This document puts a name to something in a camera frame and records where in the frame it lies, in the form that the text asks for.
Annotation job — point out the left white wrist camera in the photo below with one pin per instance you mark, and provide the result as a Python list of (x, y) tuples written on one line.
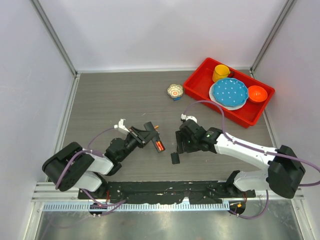
[(120, 126)]

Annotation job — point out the blue dotted plate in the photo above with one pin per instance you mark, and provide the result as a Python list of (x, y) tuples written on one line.
[(230, 92)]

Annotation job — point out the black remote control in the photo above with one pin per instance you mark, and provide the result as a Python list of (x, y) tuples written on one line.
[(150, 126)]

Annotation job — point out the red plastic tray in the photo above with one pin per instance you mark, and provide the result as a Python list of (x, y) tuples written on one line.
[(198, 84)]

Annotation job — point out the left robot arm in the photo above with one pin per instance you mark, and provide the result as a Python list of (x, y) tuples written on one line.
[(75, 166)]

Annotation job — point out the yellow mug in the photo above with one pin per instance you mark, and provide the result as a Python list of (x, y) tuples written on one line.
[(221, 71)]

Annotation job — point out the red orange battery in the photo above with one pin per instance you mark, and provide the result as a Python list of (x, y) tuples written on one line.
[(160, 146)]

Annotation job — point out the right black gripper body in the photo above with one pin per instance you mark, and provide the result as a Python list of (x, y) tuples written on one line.
[(189, 145)]

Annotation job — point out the black battery cover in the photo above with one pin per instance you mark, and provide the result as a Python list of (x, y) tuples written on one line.
[(175, 158)]

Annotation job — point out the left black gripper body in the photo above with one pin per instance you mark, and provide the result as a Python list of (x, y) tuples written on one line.
[(135, 138)]

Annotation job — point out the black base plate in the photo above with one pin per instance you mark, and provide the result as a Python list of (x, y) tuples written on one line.
[(172, 192)]

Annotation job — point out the small patterned bowl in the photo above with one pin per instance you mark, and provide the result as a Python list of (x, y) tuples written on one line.
[(175, 90)]

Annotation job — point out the orange bowl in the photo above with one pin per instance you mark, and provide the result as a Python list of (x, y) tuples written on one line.
[(257, 94)]

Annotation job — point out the white cable duct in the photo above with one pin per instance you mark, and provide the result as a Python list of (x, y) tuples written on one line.
[(82, 206)]

